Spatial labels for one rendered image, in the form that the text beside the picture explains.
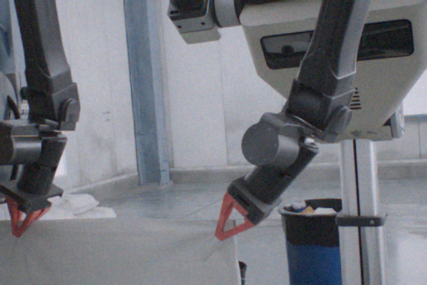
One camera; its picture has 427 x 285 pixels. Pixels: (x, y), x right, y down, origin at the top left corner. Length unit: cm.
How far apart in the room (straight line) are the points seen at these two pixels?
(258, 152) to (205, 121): 879
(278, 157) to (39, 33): 43
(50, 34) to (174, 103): 883
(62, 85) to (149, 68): 874
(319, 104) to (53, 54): 43
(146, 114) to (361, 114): 854
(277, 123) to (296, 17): 45
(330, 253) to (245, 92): 645
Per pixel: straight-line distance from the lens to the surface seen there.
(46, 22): 94
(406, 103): 878
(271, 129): 74
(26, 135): 96
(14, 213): 107
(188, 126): 965
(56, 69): 96
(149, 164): 976
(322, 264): 305
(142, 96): 974
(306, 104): 80
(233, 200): 84
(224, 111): 940
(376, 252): 138
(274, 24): 116
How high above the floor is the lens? 122
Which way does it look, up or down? 3 degrees down
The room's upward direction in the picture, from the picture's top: 4 degrees counter-clockwise
